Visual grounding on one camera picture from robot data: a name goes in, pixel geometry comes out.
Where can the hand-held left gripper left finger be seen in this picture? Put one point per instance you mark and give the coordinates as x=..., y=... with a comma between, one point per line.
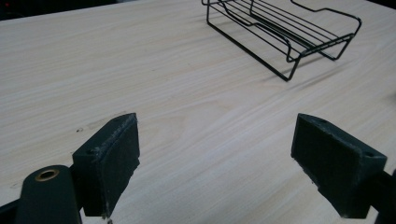
x=107, y=168

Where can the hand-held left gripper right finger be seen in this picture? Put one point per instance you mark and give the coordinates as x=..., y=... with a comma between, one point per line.
x=334, y=168

